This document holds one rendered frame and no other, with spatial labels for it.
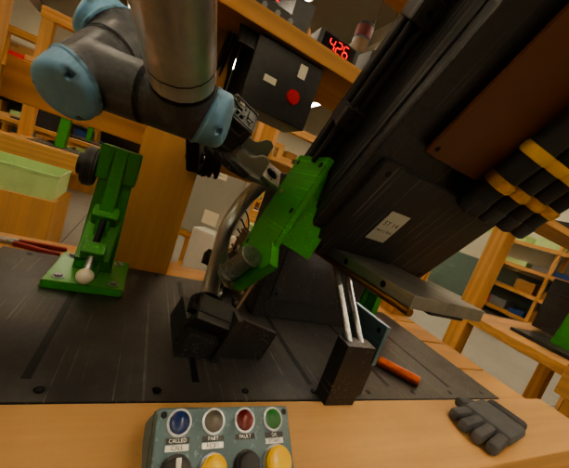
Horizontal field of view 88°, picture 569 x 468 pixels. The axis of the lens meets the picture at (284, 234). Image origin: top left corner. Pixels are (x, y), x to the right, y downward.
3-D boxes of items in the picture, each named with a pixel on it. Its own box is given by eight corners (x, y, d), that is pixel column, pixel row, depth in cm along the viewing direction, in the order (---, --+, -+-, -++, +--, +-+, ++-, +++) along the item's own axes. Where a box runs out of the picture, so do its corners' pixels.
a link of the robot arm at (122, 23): (59, 42, 40) (94, 20, 45) (135, 102, 46) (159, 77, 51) (74, -8, 35) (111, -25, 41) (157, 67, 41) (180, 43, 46)
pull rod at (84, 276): (90, 288, 51) (98, 257, 50) (71, 285, 50) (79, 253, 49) (96, 275, 56) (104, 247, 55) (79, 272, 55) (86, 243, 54)
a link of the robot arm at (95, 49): (119, 84, 32) (161, 45, 38) (7, 45, 30) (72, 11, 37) (128, 143, 38) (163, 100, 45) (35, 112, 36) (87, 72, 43)
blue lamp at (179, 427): (188, 435, 29) (193, 423, 29) (165, 437, 28) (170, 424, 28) (187, 420, 31) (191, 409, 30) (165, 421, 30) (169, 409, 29)
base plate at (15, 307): (496, 405, 73) (499, 397, 73) (-241, 425, 24) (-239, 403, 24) (381, 317, 110) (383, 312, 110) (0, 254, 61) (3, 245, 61)
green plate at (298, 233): (295, 286, 52) (362, 185, 51) (258, 266, 48) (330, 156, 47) (272, 263, 62) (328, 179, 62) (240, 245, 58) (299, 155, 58)
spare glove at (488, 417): (475, 397, 68) (480, 388, 68) (529, 436, 60) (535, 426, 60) (432, 410, 57) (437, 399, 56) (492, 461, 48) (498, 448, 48)
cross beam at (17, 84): (405, 237, 122) (413, 216, 121) (-2, 95, 64) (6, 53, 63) (395, 234, 127) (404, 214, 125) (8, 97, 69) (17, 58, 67)
